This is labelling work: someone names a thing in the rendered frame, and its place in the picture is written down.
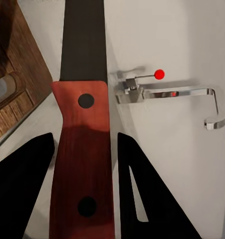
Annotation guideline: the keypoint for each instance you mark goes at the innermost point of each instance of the drop in sink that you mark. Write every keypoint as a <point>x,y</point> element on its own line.
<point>47,117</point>

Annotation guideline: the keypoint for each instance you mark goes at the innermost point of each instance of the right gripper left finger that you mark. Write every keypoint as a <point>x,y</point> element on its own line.
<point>21,176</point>

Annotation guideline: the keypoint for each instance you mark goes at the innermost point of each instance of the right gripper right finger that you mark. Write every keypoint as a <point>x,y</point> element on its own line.
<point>166,219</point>

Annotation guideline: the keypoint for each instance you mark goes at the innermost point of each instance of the parer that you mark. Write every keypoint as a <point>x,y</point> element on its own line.
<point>81,202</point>

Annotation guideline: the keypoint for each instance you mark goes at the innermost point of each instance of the cutting board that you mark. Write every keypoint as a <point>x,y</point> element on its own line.
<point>21,58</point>

